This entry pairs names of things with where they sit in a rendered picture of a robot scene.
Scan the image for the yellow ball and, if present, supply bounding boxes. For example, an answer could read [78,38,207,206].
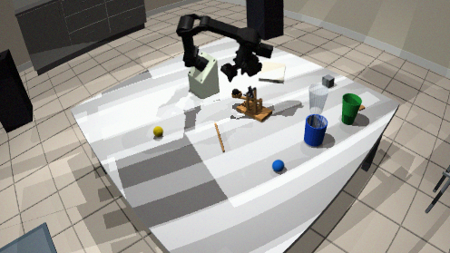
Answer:
[153,126,163,137]

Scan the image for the blue ball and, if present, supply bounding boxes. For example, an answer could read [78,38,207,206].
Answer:
[272,160,285,172]

